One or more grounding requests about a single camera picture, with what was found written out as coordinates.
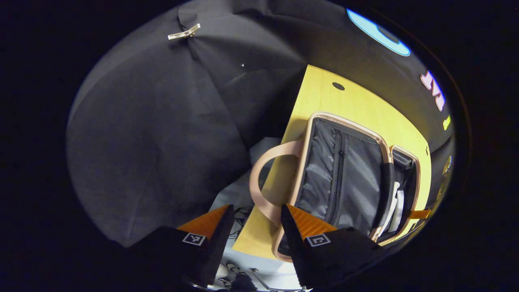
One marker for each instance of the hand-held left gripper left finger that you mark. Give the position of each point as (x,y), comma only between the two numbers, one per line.
(217,243)

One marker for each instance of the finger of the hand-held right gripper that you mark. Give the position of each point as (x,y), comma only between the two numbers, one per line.
(419,214)

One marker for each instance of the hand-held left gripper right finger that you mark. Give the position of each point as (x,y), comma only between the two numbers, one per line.
(298,247)

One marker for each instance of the white skin care tube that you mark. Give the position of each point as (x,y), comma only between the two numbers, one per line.
(400,211)
(394,194)

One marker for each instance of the pink suitcase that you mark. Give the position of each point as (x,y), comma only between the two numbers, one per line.
(348,178)

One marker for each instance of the dark object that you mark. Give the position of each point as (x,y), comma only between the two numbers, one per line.
(243,282)

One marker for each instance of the metal bar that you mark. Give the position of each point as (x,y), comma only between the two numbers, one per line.
(259,278)

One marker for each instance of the black backdrop cloth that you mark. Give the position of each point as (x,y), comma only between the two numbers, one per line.
(154,142)

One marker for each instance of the wooden clothes peg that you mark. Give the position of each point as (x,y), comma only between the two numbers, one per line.
(183,32)

